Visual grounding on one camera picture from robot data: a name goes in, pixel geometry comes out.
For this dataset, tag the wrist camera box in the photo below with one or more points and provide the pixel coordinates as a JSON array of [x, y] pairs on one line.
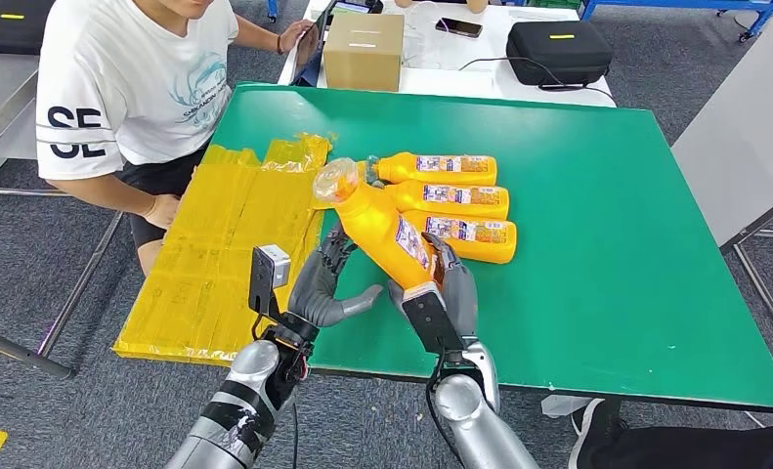
[[263, 278], [431, 320]]

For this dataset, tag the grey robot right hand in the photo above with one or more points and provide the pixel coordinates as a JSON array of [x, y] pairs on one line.
[[462, 298]]

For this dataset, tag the blue metal rack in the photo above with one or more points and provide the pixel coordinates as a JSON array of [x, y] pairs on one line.
[[767, 16]]

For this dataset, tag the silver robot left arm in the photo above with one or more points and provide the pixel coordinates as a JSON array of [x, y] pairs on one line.
[[250, 375]]

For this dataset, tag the person's leg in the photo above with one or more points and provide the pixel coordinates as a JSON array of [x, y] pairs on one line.
[[684, 447]]

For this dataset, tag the black smartphone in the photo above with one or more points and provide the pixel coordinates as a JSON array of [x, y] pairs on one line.
[[458, 27]]

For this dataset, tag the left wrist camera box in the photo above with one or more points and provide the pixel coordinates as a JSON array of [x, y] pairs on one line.
[[263, 278]]

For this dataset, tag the brown cardboard box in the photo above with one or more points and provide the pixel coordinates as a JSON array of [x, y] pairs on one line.
[[363, 55]]

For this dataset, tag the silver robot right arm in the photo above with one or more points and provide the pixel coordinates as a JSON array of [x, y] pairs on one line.
[[470, 421]]

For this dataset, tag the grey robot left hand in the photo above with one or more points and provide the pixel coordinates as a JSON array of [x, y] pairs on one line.
[[311, 291]]

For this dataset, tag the orange detergent bottle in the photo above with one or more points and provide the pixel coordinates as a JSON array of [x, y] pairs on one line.
[[463, 210], [489, 249], [451, 176], [373, 226]]

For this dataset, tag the dark electronic device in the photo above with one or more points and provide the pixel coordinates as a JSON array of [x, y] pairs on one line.
[[353, 5]]

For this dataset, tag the grey table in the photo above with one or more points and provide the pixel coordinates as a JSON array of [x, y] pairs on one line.
[[742, 129]]

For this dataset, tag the white table leg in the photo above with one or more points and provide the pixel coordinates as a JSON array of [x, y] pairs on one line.
[[561, 404]]

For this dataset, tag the yellow taped mat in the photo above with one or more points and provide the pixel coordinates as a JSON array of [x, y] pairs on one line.
[[211, 272]]

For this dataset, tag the black zip case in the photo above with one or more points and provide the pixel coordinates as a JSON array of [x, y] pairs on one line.
[[557, 55], [4, 32]]

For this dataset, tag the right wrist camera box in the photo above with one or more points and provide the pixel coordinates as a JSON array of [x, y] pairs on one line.
[[431, 320]]

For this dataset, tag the person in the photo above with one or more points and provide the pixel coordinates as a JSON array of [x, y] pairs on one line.
[[476, 5], [133, 84]]

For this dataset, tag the dark tablet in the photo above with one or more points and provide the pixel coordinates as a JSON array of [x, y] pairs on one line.
[[311, 58]]

